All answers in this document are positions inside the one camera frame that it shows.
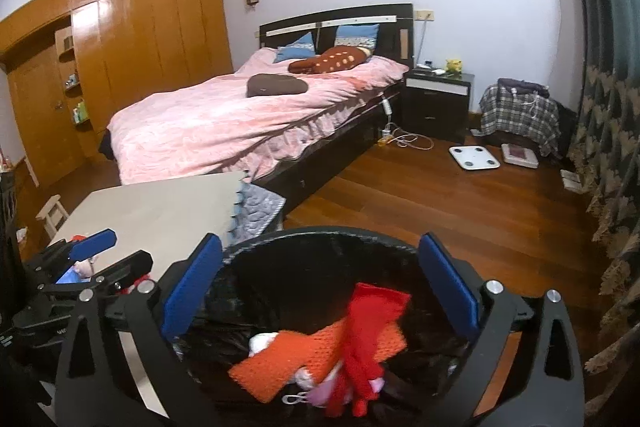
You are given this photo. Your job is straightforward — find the wooden wardrobe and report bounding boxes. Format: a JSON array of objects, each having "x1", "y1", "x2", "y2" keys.
[{"x1": 1, "y1": 0, "x2": 232, "y2": 186}]

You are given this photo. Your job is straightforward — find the white crumpled cloth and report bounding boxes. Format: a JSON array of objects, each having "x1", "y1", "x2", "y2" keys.
[{"x1": 248, "y1": 332, "x2": 279, "y2": 357}]

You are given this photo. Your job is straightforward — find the patterned curtain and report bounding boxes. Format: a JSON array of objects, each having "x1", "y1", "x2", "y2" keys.
[{"x1": 570, "y1": 0, "x2": 639, "y2": 426}]

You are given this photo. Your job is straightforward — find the grey quilted table cover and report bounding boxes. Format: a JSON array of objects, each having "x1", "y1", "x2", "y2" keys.
[{"x1": 228, "y1": 182, "x2": 286, "y2": 245}]

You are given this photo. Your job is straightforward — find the yellow toy on nightstand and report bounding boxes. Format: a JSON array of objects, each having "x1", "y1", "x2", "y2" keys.
[{"x1": 446, "y1": 58, "x2": 462, "y2": 74}]

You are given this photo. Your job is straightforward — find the black trash bin with liner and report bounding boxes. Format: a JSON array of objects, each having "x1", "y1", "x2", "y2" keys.
[{"x1": 179, "y1": 227, "x2": 492, "y2": 426}]

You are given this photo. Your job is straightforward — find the black bed headboard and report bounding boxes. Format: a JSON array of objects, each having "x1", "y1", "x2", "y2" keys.
[{"x1": 258, "y1": 2, "x2": 416, "y2": 70}]

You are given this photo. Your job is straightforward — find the orange foam net sleeve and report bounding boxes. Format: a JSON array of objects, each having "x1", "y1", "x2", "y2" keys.
[{"x1": 228, "y1": 313, "x2": 409, "y2": 405}]

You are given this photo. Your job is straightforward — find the red dotted pillow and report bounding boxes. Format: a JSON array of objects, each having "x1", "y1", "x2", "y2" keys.
[{"x1": 288, "y1": 46, "x2": 372, "y2": 75}]

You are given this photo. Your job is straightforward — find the right blue pillow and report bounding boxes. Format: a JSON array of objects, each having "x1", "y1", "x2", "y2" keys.
[{"x1": 334, "y1": 24, "x2": 380, "y2": 52}]

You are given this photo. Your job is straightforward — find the bed with pink cover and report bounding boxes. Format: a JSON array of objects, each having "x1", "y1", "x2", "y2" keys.
[{"x1": 107, "y1": 48, "x2": 408, "y2": 185}]

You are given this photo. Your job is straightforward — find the brown cushion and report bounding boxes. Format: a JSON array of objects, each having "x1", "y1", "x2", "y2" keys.
[{"x1": 246, "y1": 74, "x2": 309, "y2": 98}]

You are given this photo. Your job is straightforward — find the black white nightstand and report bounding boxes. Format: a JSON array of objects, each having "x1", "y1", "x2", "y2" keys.
[{"x1": 400, "y1": 68, "x2": 474, "y2": 144}]

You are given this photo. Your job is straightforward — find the white bathroom scale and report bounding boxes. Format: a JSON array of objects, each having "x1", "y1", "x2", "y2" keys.
[{"x1": 449, "y1": 145, "x2": 500, "y2": 171}]

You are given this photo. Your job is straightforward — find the blue pillow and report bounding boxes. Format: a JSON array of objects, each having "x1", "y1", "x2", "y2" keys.
[
  {"x1": 274, "y1": 31, "x2": 316, "y2": 63},
  {"x1": 334, "y1": 24, "x2": 380, "y2": 52}
]

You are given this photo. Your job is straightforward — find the left blue pillow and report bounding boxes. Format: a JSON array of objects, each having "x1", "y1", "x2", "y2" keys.
[{"x1": 274, "y1": 31, "x2": 316, "y2": 63}]

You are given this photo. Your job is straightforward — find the white cable on floor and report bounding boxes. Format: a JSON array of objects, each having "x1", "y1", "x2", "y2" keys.
[{"x1": 376, "y1": 95, "x2": 435, "y2": 152}]

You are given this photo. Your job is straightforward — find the small white stool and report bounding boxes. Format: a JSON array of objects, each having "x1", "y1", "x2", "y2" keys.
[{"x1": 36, "y1": 194, "x2": 70, "y2": 239}]

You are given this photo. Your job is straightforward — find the red cloth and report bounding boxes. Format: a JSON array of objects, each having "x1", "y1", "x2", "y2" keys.
[{"x1": 326, "y1": 283, "x2": 410, "y2": 417}]

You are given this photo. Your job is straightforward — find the plaid cloth covered chair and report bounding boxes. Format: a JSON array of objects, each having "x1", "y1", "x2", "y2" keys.
[{"x1": 480, "y1": 82, "x2": 560, "y2": 156}]

